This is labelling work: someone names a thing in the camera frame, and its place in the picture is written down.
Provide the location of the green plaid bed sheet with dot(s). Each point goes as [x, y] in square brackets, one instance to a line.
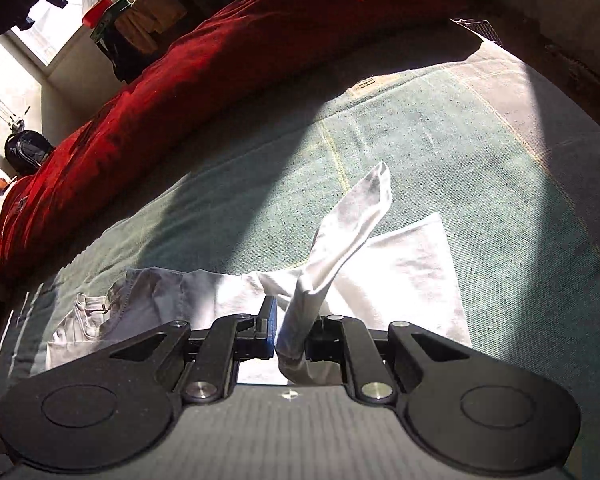
[480, 185]

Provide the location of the red plastic basin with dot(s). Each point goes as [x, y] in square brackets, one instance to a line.
[96, 11]

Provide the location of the red duvet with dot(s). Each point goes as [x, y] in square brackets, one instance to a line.
[230, 60]

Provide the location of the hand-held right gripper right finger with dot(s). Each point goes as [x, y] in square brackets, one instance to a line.
[330, 335]

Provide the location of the green table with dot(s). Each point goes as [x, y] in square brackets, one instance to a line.
[117, 7]

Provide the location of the white long-sleeve shirt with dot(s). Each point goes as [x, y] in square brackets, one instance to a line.
[405, 270]

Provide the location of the dark hanging bag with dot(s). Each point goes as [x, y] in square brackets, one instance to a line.
[122, 55]

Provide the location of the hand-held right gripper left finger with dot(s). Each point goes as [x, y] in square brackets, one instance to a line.
[269, 327]

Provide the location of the orange hanging clothes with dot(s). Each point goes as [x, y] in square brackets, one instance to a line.
[150, 17]

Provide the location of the black backpack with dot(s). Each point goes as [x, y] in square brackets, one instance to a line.
[27, 150]

